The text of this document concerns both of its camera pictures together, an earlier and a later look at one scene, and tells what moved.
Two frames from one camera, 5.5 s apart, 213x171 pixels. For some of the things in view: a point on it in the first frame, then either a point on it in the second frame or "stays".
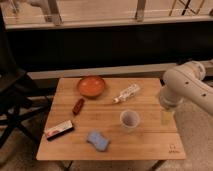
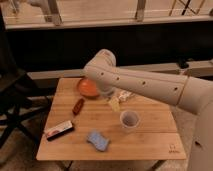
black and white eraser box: [58, 129] stays
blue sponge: [100, 142] stays
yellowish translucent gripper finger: [166, 118] -> [115, 104]
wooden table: [114, 119] stays
